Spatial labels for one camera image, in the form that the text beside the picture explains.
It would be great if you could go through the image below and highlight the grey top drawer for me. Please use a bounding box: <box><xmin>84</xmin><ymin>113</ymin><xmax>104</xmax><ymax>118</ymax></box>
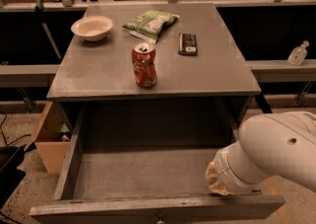
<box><xmin>30</xmin><ymin>99</ymin><xmax>284</xmax><ymax>224</ymax></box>

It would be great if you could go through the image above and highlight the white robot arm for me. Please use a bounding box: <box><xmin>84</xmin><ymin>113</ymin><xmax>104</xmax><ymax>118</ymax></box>
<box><xmin>205</xmin><ymin>112</ymin><xmax>316</xmax><ymax>195</ymax></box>

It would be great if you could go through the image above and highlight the black chocolate bar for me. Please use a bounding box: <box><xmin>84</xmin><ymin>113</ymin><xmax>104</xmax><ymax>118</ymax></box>
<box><xmin>179</xmin><ymin>34</ymin><xmax>198</xmax><ymax>56</ymax></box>

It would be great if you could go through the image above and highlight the dented red soda can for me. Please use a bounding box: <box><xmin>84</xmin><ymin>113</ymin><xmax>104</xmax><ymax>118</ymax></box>
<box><xmin>131</xmin><ymin>41</ymin><xmax>157</xmax><ymax>88</ymax></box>

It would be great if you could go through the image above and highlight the clear sanitizer bottle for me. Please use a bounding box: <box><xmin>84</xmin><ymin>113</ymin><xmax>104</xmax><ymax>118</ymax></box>
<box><xmin>287</xmin><ymin>40</ymin><xmax>309</xmax><ymax>66</ymax></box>

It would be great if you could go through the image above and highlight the green chip bag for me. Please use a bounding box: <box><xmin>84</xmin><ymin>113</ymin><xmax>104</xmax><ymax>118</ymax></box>
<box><xmin>122</xmin><ymin>10</ymin><xmax>180</xmax><ymax>43</ymax></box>

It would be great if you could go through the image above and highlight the wooden box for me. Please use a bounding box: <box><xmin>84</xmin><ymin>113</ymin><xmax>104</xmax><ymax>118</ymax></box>
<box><xmin>24</xmin><ymin>102</ymin><xmax>69</xmax><ymax>174</ymax></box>

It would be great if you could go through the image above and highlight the white bowl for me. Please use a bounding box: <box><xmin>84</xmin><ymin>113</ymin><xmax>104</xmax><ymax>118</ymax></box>
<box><xmin>71</xmin><ymin>16</ymin><xmax>113</xmax><ymax>41</ymax></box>

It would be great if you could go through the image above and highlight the grey bench rail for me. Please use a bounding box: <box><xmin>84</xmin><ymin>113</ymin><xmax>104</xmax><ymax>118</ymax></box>
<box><xmin>0</xmin><ymin>64</ymin><xmax>59</xmax><ymax>88</ymax></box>

